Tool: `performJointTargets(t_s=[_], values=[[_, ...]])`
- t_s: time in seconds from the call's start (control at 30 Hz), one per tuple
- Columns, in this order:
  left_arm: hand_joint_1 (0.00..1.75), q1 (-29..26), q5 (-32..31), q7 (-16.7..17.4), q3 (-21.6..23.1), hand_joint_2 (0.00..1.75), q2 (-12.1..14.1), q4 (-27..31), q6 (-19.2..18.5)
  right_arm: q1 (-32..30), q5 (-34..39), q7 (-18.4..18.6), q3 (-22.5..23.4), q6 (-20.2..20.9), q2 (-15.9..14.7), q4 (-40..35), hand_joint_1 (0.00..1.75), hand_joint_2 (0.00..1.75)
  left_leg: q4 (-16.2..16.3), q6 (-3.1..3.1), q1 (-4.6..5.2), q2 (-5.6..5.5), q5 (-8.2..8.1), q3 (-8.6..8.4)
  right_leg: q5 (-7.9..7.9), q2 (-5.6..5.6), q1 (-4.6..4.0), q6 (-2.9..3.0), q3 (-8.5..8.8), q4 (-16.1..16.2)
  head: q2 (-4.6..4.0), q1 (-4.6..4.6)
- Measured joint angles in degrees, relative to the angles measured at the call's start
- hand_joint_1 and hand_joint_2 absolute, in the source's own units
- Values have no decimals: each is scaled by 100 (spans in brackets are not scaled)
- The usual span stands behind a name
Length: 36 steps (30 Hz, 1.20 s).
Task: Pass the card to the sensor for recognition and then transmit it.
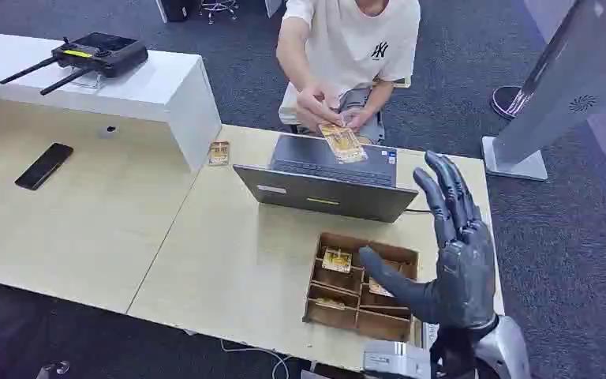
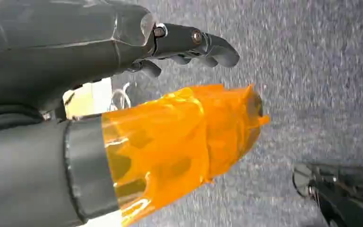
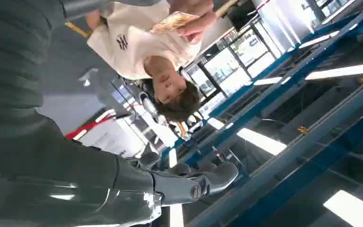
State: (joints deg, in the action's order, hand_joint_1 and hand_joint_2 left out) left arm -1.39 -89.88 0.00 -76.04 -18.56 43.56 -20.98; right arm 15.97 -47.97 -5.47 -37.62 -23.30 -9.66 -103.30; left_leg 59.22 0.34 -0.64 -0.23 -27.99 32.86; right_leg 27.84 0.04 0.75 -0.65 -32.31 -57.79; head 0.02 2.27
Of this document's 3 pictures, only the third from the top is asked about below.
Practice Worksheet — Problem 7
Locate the red barrier belt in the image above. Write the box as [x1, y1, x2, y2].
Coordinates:
[64, 114, 117, 140]

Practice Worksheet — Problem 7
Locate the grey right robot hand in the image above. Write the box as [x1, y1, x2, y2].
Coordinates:
[0, 113, 240, 227]

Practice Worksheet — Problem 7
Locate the person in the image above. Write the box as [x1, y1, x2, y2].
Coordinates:
[85, 0, 218, 123]

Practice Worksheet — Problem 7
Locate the person's right hand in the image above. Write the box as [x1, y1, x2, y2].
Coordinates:
[176, 12, 218, 44]

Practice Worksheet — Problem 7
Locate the white ceiling light panel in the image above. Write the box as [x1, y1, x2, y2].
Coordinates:
[322, 190, 363, 227]
[304, 61, 363, 81]
[252, 76, 292, 87]
[237, 127, 287, 157]

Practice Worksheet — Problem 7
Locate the blue steel ceiling beam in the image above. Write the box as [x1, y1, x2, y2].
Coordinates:
[186, 72, 363, 227]
[169, 2, 363, 164]

